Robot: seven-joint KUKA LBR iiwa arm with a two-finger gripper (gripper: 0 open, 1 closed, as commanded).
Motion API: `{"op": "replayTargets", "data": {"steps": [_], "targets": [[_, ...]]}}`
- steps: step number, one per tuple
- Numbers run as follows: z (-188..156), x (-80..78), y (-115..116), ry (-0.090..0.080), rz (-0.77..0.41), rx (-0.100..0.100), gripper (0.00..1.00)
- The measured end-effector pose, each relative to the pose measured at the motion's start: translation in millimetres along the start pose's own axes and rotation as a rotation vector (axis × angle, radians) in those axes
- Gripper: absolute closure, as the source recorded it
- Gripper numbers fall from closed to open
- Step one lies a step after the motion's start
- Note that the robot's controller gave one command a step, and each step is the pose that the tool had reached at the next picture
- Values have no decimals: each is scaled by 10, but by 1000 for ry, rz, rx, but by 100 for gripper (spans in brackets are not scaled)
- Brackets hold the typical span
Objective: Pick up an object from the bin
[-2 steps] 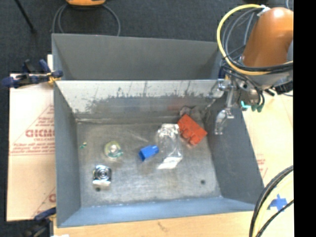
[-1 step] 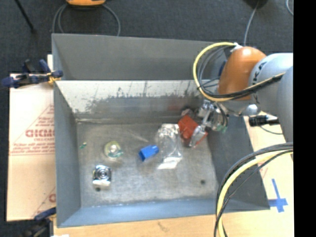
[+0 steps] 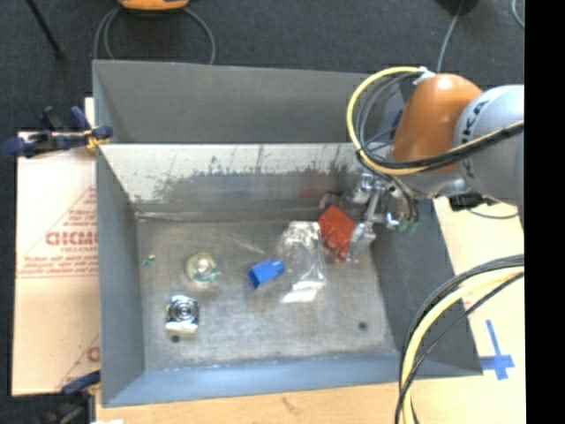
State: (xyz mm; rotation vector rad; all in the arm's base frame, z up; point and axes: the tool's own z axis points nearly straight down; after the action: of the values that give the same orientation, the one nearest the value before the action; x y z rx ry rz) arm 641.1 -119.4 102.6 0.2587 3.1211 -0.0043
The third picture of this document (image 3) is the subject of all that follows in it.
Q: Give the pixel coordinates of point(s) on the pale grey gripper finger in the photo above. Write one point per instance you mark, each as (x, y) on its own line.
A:
(329, 201)
(362, 237)

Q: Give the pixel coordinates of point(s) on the brown cardboard board red print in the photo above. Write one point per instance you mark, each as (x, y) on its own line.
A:
(53, 281)

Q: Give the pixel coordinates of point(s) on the red-brown flat block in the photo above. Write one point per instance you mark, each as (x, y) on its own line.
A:
(336, 231)

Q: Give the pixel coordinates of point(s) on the shiny round metal thing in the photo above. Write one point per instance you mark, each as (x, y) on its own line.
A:
(182, 312)

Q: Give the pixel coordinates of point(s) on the blue block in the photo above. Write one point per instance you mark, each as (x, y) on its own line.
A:
(264, 274)

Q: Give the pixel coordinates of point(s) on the clear plastic packet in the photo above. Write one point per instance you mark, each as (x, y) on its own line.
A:
(304, 259)

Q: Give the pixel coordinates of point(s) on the grey metal bin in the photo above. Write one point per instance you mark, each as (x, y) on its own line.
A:
(247, 325)

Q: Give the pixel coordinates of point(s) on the clear round glass thing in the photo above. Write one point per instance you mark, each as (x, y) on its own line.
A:
(202, 268)

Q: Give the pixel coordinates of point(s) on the small green thing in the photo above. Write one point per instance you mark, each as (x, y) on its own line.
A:
(149, 260)

